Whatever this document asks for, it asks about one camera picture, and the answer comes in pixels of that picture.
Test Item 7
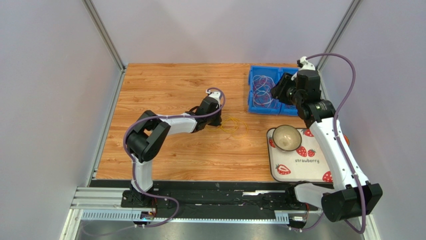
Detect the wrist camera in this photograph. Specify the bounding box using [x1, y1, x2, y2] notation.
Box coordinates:
[205, 89, 223, 106]
[291, 56, 316, 81]

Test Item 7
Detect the aluminium frame rail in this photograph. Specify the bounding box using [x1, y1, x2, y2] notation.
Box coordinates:
[71, 187, 322, 224]

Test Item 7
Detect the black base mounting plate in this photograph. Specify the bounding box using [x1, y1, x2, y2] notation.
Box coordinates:
[120, 180, 317, 220]

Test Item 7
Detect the strawberry print tray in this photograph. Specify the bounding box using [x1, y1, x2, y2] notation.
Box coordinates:
[267, 128, 333, 183]

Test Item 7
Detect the blue plastic bin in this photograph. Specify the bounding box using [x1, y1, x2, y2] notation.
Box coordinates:
[247, 65, 298, 117]

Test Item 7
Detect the white cable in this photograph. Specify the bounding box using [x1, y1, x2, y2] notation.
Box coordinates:
[252, 74, 277, 106]
[252, 73, 279, 108]

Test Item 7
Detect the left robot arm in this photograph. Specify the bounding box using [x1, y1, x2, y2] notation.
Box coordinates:
[123, 91, 226, 197]

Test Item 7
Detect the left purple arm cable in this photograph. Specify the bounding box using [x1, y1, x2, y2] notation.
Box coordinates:
[122, 87, 227, 229]

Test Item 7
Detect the aluminium corner post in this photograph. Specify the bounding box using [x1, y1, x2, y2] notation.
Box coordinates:
[82, 0, 126, 72]
[324, 0, 363, 54]

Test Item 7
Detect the beige bowl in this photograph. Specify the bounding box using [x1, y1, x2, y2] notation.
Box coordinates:
[272, 125, 302, 152]

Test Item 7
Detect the orange plastic cup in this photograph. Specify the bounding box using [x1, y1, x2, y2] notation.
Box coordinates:
[343, 134, 350, 146]

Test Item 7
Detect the yellow cable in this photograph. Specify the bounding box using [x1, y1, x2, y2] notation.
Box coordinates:
[204, 116, 250, 138]

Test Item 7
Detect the left aluminium corner post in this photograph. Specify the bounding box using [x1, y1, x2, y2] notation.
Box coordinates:
[82, 0, 126, 72]

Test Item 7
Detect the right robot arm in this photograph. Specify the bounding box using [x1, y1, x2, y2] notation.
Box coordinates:
[270, 69, 383, 222]

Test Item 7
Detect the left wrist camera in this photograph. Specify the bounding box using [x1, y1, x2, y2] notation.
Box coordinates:
[205, 89, 223, 106]

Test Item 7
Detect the right aluminium corner post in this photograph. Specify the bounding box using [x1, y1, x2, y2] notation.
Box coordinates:
[324, 0, 363, 54]

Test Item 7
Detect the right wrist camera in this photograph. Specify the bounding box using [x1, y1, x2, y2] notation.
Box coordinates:
[291, 56, 316, 81]

